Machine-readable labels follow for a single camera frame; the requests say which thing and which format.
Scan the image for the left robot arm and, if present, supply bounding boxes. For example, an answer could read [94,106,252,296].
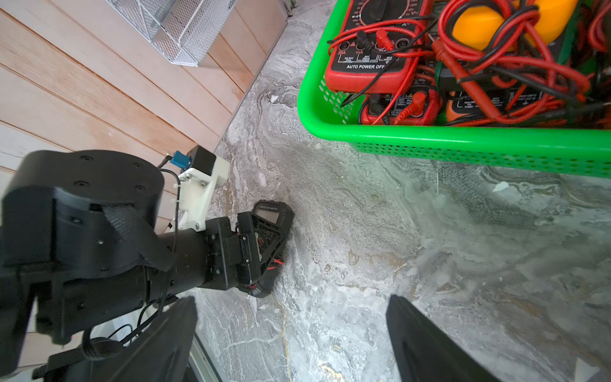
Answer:
[1,146,291,381]

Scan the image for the large red multimeter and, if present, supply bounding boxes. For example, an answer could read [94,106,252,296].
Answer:
[325,1,434,95]

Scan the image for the green plastic basket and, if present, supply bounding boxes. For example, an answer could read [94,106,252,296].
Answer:
[297,1,610,178]

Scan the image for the yellow multimeter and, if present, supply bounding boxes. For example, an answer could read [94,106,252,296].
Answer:
[444,1,578,52]

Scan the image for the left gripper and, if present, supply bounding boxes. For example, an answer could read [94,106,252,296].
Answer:
[203,212,262,291]

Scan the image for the white wire shelf rack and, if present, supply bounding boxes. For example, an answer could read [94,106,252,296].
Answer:
[108,0,236,67]

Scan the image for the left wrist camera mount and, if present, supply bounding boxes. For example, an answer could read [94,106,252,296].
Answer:
[170,146,230,232]

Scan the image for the small black multimeter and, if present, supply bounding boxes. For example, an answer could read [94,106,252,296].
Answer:
[239,200,294,299]

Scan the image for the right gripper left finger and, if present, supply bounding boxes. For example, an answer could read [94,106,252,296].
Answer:
[71,297,197,381]

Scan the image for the small red multimeter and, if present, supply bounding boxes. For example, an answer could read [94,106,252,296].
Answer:
[358,85,442,126]

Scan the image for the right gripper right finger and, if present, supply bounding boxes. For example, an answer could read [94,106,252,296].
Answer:
[386,294,498,381]

